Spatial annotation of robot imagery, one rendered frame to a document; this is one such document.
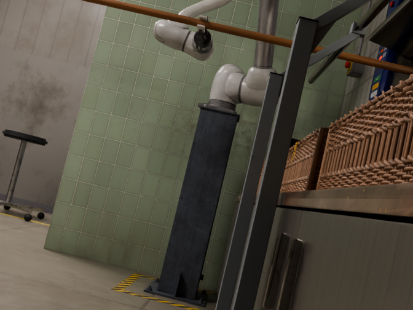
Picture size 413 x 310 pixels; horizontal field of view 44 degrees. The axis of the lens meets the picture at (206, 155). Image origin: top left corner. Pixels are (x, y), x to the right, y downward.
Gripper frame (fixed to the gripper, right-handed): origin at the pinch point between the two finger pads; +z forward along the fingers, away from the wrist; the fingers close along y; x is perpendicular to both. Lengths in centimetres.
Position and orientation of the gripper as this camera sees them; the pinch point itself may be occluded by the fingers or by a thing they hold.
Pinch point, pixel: (201, 24)
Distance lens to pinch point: 207.9
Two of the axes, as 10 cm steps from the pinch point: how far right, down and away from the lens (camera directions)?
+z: 0.0, -0.8, -10.0
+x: -9.7, -2.3, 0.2
